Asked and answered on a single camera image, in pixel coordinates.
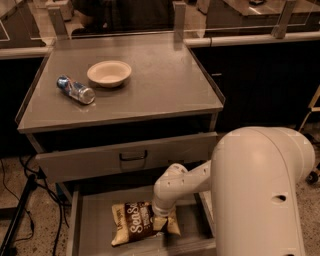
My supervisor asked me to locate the brown sea salt chip bag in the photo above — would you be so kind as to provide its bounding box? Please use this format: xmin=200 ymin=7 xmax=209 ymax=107
xmin=111 ymin=201 xmax=181 ymax=246

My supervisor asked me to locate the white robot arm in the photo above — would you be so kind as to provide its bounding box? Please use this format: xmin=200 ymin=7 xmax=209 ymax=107
xmin=152 ymin=127 xmax=315 ymax=256

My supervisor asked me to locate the grey metal drawer cabinet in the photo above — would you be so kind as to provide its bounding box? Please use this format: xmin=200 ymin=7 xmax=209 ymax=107
xmin=15 ymin=32 xmax=226 ymax=183

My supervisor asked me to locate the grey open middle drawer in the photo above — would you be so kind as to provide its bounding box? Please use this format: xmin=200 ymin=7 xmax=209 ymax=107
xmin=66 ymin=170 xmax=217 ymax=256

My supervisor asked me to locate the grey upper drawer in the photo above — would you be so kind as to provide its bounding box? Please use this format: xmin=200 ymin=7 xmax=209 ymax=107
xmin=36 ymin=132 xmax=217 ymax=183

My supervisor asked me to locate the white paper bowl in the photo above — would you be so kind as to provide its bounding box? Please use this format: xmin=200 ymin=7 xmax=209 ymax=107
xmin=87 ymin=61 xmax=132 ymax=88

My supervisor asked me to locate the black tripod leg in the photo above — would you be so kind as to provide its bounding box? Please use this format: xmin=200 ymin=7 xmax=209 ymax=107
xmin=0 ymin=174 xmax=36 ymax=256

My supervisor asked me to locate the black drawer handle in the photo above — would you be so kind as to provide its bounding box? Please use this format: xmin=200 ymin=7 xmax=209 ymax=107
xmin=119 ymin=150 xmax=148 ymax=162

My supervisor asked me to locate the black floor cable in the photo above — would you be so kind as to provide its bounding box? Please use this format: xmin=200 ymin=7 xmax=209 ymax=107
xmin=0 ymin=154 xmax=71 ymax=256

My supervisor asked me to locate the wheeled cart frame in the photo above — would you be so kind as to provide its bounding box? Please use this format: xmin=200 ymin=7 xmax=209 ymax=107
xmin=298 ymin=85 xmax=320 ymax=185

